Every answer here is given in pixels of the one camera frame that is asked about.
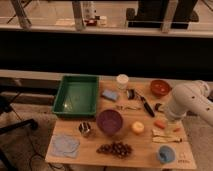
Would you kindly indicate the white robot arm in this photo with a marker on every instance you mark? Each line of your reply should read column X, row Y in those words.
column 190, row 96

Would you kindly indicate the white plastic cup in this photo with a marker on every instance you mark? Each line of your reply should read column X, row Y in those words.
column 122, row 81

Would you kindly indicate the metal cup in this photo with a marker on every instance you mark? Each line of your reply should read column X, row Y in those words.
column 85, row 129

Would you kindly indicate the blue plastic cup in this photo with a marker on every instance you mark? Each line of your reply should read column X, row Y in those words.
column 165, row 154

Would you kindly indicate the blue sponge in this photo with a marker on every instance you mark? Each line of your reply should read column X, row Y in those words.
column 110, row 95

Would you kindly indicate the small metal can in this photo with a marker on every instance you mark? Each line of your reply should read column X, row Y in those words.
column 130, row 94

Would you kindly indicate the small metal utensil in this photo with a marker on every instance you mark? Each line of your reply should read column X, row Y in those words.
column 119, row 107

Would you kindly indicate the green plastic tray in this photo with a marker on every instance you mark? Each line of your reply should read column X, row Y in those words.
column 77, row 97

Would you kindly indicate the purple bowl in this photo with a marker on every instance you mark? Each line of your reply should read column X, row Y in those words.
column 109, row 121

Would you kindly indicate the yellow round fruit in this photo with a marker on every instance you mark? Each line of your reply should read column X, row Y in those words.
column 137, row 127

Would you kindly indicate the black rectangular block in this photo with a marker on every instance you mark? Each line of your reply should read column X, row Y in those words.
column 159, row 107

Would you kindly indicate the bunch of dark grapes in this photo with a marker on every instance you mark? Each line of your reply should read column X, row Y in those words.
column 118, row 149

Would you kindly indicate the blue cloth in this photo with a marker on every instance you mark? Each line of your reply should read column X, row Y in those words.
column 64, row 146

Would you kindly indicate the black handled knife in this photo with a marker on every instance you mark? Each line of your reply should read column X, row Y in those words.
column 146, row 105

